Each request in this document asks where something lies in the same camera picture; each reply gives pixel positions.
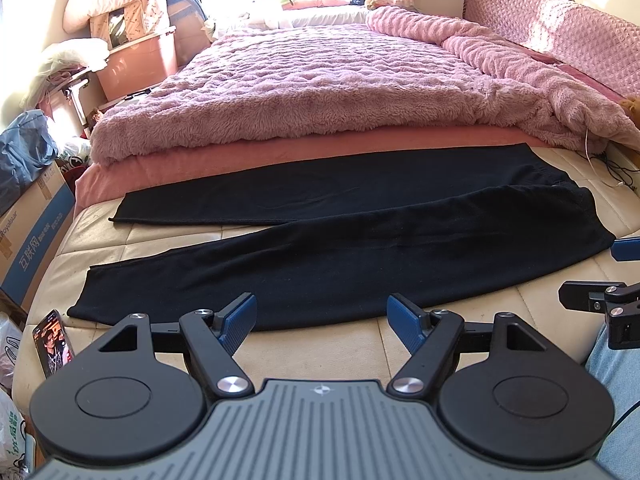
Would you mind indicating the pink quilted headboard cover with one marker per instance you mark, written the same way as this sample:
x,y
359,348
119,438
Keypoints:
x,y
601,45

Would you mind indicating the blue and brown cardboard box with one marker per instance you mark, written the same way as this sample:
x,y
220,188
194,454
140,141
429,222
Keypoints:
x,y
31,231

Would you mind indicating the operator leg in jeans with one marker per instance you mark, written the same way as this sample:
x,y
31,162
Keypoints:
x,y
619,372

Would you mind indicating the black pants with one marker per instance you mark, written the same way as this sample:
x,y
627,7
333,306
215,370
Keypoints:
x,y
327,241

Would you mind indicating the white plastic bag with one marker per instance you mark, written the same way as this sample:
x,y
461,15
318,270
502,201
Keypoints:
x,y
13,441

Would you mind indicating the white fluffy cloth pile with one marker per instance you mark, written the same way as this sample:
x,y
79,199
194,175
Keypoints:
x,y
68,55

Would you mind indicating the fluffy pink blanket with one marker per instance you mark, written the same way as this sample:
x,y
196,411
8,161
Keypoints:
x,y
398,68

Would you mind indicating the beige leather mattress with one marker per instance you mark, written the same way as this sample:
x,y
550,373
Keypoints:
x,y
360,347

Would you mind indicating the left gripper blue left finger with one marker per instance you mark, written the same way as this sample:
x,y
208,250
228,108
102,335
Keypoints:
x,y
235,321

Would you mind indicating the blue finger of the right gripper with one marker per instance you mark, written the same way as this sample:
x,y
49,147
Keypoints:
x,y
626,249

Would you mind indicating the blue clothing bundle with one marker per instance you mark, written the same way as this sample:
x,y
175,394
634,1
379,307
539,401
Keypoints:
x,y
27,148

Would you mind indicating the salmon pink bed sheet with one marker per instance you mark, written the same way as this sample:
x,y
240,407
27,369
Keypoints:
x,y
101,183

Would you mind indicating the pink plastic storage bin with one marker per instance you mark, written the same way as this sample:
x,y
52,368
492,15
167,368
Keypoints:
x,y
139,64

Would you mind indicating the smartphone with lit screen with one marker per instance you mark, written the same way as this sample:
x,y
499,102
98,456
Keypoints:
x,y
52,344

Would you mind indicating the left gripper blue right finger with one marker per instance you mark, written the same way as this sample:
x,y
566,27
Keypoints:
x,y
408,321

